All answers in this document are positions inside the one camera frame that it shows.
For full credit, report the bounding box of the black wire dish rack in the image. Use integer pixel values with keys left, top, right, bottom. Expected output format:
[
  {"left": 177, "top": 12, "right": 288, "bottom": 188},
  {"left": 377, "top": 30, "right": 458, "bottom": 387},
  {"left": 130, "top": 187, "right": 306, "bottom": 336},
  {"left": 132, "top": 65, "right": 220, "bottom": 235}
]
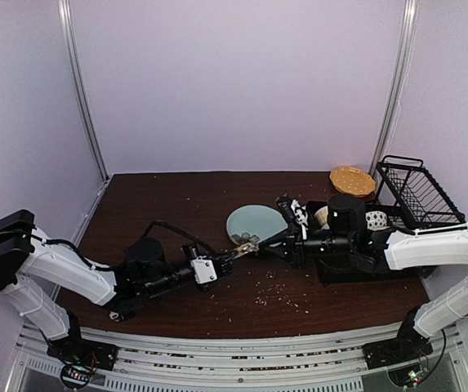
[{"left": 307, "top": 155, "right": 466, "bottom": 286}]

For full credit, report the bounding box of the left aluminium post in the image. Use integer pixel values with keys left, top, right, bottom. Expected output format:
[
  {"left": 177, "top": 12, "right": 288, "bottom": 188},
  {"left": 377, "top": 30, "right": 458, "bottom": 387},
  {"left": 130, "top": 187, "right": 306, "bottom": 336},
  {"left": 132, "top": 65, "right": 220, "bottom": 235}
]
[{"left": 58, "top": 0, "right": 110, "bottom": 183}]

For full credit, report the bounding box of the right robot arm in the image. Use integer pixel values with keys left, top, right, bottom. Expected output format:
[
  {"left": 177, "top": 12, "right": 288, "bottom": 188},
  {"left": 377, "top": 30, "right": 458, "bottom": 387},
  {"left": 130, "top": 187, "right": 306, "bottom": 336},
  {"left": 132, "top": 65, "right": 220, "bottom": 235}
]
[{"left": 259, "top": 194, "right": 468, "bottom": 361}]

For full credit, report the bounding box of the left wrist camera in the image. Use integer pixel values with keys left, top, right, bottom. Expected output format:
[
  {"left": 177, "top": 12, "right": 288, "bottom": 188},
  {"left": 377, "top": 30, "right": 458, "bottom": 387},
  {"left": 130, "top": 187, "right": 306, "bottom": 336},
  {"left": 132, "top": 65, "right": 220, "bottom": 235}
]
[{"left": 190, "top": 256, "right": 232, "bottom": 285}]

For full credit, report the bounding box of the right aluminium post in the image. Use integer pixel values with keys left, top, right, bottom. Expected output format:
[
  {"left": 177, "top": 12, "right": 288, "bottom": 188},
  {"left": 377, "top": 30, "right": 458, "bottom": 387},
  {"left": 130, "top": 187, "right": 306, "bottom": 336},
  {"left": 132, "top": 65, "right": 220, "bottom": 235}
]
[{"left": 370, "top": 0, "right": 419, "bottom": 172}]

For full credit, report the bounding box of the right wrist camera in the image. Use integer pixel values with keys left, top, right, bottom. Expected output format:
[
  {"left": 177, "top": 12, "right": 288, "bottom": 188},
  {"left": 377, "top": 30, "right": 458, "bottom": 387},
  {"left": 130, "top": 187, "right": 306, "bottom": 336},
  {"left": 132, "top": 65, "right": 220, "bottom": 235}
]
[{"left": 275, "top": 194, "right": 309, "bottom": 227}]

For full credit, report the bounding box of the black key tag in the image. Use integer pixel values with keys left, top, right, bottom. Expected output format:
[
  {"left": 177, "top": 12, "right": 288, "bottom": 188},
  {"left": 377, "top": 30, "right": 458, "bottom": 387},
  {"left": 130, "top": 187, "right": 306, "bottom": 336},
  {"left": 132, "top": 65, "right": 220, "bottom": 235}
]
[{"left": 113, "top": 311, "right": 136, "bottom": 323}]

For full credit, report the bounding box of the light blue flower plate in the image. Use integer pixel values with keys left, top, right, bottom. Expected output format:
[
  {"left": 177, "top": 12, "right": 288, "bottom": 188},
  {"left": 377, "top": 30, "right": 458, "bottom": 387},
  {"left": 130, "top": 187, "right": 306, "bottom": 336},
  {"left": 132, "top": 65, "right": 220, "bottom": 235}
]
[{"left": 226, "top": 205, "right": 287, "bottom": 245}]

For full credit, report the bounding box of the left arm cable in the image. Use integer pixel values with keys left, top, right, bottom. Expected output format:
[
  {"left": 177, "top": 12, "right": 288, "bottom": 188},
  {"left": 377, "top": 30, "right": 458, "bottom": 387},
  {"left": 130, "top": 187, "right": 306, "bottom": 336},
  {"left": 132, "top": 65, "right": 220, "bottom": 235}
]
[{"left": 0, "top": 220, "right": 214, "bottom": 270}]

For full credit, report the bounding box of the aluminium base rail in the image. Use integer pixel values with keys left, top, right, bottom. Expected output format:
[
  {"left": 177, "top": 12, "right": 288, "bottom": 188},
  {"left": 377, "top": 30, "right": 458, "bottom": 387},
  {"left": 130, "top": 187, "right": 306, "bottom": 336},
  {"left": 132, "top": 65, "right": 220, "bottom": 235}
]
[{"left": 7, "top": 320, "right": 468, "bottom": 392}]

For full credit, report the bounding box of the aluminium post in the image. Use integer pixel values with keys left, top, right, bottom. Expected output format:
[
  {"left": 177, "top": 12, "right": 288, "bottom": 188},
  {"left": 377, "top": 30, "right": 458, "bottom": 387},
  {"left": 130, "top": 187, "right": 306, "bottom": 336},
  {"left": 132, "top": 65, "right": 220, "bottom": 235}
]
[
  {"left": 58, "top": 0, "right": 110, "bottom": 183},
  {"left": 370, "top": 0, "right": 419, "bottom": 172}
]

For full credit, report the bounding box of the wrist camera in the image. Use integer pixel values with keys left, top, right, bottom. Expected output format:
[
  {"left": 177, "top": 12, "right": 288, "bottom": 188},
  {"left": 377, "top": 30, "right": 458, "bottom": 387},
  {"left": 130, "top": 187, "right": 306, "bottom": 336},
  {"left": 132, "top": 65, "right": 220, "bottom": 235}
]
[
  {"left": 190, "top": 256, "right": 232, "bottom": 285},
  {"left": 275, "top": 194, "right": 309, "bottom": 227}
]

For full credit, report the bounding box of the orange dotted plate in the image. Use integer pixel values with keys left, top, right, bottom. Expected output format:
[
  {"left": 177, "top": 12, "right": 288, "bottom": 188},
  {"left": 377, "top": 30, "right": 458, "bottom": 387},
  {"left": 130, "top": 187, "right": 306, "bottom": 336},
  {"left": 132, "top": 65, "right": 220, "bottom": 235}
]
[{"left": 329, "top": 167, "right": 376, "bottom": 198}]

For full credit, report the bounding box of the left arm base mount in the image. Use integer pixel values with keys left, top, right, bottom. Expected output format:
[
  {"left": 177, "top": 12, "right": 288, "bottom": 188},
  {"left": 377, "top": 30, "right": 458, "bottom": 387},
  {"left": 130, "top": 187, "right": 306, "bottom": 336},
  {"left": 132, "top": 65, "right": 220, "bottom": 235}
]
[{"left": 41, "top": 332, "right": 118, "bottom": 390}]

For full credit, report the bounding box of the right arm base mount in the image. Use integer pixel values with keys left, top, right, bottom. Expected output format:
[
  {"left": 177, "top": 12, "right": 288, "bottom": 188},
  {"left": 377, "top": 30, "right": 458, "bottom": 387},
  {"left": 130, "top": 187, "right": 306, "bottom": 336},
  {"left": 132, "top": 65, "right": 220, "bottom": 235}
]
[{"left": 363, "top": 338, "right": 434, "bottom": 389}]

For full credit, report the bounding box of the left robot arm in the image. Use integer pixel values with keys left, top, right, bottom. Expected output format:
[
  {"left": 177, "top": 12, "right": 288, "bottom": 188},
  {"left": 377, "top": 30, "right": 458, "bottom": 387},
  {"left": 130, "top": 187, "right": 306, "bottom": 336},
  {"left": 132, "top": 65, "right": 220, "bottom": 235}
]
[{"left": 0, "top": 209, "right": 250, "bottom": 363}]

